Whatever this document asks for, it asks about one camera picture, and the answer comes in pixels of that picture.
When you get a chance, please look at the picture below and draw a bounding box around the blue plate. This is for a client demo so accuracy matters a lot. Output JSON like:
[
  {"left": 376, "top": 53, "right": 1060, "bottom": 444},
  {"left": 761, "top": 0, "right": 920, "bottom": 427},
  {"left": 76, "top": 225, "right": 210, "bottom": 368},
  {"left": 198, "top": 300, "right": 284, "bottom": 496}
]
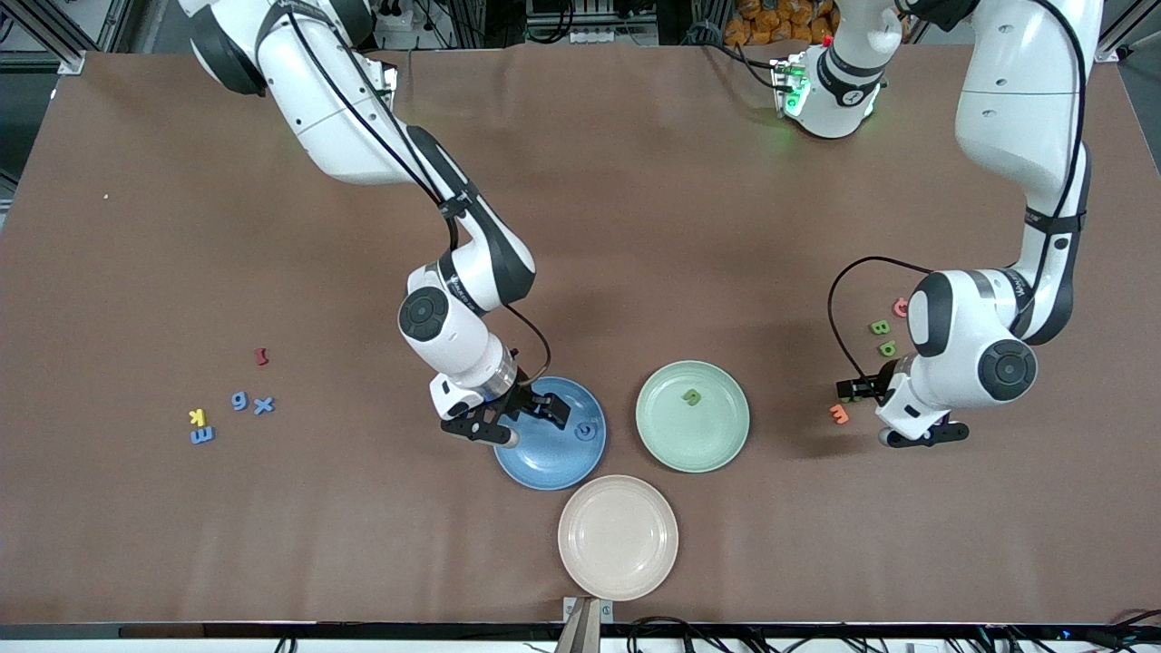
[{"left": 492, "top": 376, "right": 608, "bottom": 492}]

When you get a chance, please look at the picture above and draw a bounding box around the beige plate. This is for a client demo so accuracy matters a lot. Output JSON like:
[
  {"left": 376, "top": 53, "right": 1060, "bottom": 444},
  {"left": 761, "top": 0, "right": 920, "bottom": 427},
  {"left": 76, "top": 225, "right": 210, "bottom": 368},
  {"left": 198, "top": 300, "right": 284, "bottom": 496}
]
[{"left": 557, "top": 474, "right": 679, "bottom": 602}]

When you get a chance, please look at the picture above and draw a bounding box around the green plate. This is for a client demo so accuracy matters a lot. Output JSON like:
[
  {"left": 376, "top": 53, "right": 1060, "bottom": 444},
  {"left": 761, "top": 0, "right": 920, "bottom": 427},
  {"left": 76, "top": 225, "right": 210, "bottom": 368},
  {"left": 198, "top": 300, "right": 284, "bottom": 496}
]
[{"left": 635, "top": 360, "right": 751, "bottom": 474}]

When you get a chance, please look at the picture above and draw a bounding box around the brown paper table cover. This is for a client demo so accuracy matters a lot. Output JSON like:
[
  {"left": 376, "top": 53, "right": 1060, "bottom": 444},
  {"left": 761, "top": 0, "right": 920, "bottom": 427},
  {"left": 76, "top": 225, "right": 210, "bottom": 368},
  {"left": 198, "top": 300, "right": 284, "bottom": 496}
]
[{"left": 0, "top": 44, "right": 1161, "bottom": 627}]

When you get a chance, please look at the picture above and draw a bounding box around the pile of orange bags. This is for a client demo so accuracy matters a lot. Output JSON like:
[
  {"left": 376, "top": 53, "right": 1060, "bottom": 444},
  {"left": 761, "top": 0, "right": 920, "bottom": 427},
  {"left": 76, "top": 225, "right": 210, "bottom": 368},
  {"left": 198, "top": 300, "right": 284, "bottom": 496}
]
[{"left": 726, "top": 0, "right": 840, "bottom": 46}]

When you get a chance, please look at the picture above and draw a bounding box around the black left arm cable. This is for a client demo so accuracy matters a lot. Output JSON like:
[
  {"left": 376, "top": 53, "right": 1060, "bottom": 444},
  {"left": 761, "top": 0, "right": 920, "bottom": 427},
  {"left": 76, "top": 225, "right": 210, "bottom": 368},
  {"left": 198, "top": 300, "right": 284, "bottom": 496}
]
[{"left": 826, "top": 257, "right": 935, "bottom": 386}]

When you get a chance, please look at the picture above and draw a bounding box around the grey metal table bracket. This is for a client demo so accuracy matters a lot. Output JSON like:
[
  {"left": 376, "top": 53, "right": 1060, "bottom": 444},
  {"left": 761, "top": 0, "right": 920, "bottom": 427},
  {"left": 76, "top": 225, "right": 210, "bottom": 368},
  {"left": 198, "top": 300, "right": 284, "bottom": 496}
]
[{"left": 555, "top": 596, "right": 615, "bottom": 653}]

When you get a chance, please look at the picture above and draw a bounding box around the black cable loop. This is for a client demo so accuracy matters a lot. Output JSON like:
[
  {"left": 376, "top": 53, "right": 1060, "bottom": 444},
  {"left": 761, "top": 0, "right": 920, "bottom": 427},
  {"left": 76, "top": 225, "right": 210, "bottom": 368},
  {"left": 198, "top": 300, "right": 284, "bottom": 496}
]
[{"left": 628, "top": 617, "right": 727, "bottom": 653}]

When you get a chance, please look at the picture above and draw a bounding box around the black table edge rail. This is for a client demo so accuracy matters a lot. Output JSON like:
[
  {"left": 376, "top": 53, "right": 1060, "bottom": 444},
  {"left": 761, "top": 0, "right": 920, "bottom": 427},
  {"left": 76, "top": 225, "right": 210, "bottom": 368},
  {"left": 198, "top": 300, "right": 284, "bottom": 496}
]
[{"left": 0, "top": 622, "right": 1161, "bottom": 641}]

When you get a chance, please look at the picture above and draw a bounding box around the aluminium frame profile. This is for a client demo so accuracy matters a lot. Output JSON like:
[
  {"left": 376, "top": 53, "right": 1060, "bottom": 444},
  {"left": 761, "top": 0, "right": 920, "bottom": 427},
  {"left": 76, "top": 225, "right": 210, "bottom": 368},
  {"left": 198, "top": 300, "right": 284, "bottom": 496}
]
[
  {"left": 1093, "top": 0, "right": 1161, "bottom": 64},
  {"left": 0, "top": 0, "right": 87, "bottom": 75}
]

